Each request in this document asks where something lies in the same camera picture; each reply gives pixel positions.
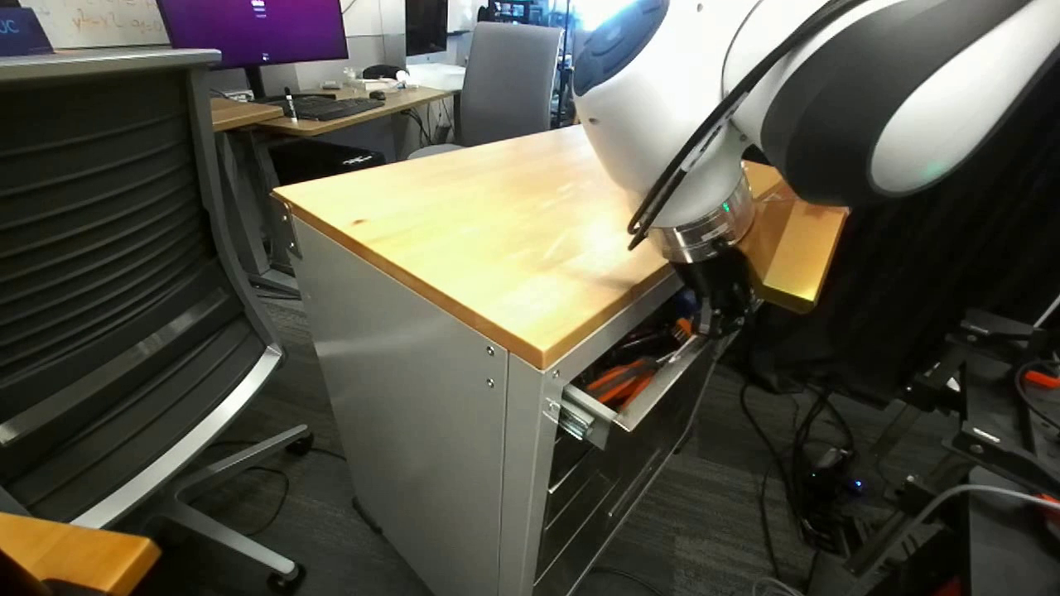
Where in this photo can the wooden office desk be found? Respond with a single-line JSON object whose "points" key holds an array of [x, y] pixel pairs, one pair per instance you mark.
{"points": [[333, 122]]}

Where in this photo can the wooden armrest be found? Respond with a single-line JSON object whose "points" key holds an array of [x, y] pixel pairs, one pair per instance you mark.
{"points": [[68, 552]]}

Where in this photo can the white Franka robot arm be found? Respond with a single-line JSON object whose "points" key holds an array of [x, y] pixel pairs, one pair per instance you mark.
{"points": [[798, 87]]}

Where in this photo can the yellow wooden board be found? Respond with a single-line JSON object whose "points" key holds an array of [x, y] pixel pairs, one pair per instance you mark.
{"points": [[798, 249]]}

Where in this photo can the black keyboard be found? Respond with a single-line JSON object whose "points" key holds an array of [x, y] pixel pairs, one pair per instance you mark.
{"points": [[333, 109]]}

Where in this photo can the monitor with purple screen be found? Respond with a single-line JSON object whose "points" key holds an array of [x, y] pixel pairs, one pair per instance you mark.
{"points": [[253, 29]]}

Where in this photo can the black equipment stand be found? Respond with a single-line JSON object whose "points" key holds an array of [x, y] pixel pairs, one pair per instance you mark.
{"points": [[997, 442]]}

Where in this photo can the grey cabinet with wooden top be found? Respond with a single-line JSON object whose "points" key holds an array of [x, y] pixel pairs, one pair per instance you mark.
{"points": [[465, 242]]}

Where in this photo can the grey upholstered chair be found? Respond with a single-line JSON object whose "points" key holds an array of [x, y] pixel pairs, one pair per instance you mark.
{"points": [[510, 78]]}

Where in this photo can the dark computer monitor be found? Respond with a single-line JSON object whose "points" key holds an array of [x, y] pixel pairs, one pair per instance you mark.
{"points": [[425, 26]]}

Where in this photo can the purple laptop screen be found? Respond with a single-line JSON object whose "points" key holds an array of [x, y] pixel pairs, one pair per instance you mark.
{"points": [[20, 30]]}

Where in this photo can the grey metal tool drawer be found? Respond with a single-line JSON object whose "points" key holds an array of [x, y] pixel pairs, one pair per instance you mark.
{"points": [[650, 393]]}

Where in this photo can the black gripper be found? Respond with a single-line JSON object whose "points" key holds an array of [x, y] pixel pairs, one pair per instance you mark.
{"points": [[723, 280]]}

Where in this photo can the black mesh office chair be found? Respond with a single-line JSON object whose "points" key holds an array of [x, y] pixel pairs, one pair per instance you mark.
{"points": [[101, 253]]}

